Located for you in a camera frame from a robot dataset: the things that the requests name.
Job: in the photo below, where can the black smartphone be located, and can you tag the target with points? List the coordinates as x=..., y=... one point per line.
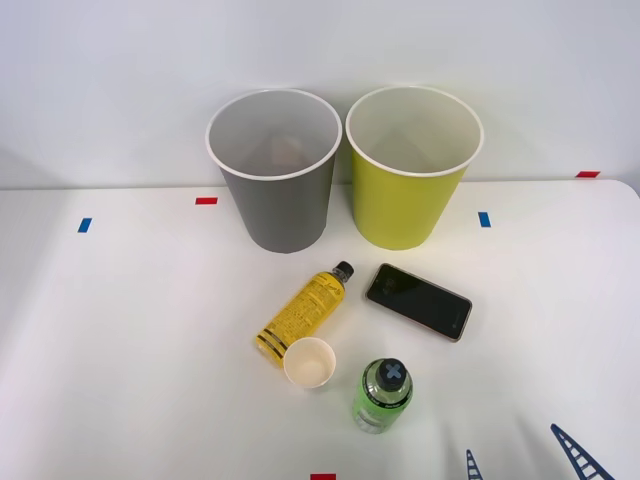
x=419, y=302

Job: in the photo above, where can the green bottle with grey cap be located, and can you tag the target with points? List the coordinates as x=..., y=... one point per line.
x=382, y=397

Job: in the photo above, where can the yellow bottle with black cap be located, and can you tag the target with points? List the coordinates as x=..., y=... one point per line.
x=305, y=310

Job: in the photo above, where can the small white paper cup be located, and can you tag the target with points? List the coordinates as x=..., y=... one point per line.
x=310, y=369

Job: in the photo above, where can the yellow-green plastic waste bin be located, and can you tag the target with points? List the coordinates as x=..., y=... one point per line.
x=400, y=210

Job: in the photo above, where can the grey plastic waste bin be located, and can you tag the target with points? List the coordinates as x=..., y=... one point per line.
x=280, y=210

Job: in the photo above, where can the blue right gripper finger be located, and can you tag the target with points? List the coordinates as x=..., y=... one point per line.
x=473, y=467
x=580, y=455

